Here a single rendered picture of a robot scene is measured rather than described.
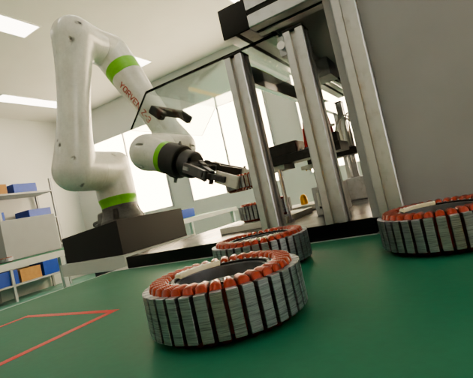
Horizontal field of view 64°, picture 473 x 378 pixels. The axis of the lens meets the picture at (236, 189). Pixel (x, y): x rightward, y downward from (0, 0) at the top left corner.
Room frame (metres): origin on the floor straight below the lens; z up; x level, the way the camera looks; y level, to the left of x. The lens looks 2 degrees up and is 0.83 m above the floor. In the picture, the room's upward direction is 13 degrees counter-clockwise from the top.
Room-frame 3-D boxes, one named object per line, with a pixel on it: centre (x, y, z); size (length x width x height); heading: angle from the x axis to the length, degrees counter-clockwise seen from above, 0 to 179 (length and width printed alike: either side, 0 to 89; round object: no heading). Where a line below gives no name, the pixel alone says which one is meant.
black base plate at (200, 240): (0.90, -0.12, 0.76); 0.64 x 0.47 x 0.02; 151
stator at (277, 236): (0.44, -0.01, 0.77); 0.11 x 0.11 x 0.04
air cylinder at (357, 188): (0.94, -0.30, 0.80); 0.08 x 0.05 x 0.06; 151
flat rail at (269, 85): (0.86, -0.20, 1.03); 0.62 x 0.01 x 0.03; 151
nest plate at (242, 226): (0.80, -0.05, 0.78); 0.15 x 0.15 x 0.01; 61
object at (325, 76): (0.74, -0.21, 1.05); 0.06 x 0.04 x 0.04; 151
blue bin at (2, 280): (6.19, 4.09, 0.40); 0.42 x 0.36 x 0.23; 61
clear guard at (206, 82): (0.74, -0.03, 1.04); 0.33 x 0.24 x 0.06; 61
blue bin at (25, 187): (6.71, 3.80, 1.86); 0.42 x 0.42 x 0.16; 61
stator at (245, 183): (0.93, -0.03, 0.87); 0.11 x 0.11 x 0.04
